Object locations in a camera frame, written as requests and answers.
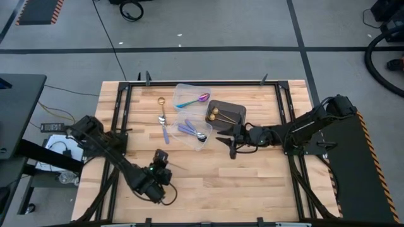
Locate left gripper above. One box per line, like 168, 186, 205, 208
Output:
147, 149, 174, 187

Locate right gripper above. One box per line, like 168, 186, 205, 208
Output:
216, 125, 273, 160

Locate gold spoon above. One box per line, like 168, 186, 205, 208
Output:
207, 113, 238, 125
157, 96, 167, 119
211, 107, 239, 124

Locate smoky dark plastic bin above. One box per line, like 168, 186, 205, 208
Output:
205, 99, 247, 132

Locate clear plastic bin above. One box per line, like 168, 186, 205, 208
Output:
172, 83, 212, 114
169, 110, 213, 151

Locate clear plastic bag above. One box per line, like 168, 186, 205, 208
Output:
58, 172, 80, 187

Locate white board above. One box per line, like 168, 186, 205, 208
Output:
35, 134, 85, 173

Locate black power brick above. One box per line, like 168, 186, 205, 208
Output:
40, 122, 66, 133

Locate large black hazard-striped platform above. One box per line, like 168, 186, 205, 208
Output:
317, 110, 401, 224

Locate black desk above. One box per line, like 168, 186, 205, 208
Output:
0, 73, 85, 221

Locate black orange tool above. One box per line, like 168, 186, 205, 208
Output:
386, 55, 404, 73

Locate black hazard-striped floor mat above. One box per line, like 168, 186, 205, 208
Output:
15, 0, 65, 26

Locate black equipment case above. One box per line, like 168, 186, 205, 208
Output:
371, 0, 404, 44

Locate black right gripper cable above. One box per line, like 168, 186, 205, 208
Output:
236, 143, 263, 155

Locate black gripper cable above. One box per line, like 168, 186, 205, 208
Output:
236, 143, 263, 155
158, 182, 179, 207

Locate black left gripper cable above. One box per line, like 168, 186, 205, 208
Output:
158, 182, 179, 207

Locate black aluminium table frame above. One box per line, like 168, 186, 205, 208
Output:
75, 80, 340, 223

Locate thin black floor cable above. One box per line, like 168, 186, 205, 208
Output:
44, 84, 100, 97

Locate yellow wires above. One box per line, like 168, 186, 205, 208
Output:
37, 101, 77, 124

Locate long black floor cable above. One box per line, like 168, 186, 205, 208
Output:
92, 0, 128, 81

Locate coiled black cable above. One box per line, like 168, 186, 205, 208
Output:
119, 0, 145, 22

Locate thick black hose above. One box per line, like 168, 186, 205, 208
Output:
364, 25, 404, 98

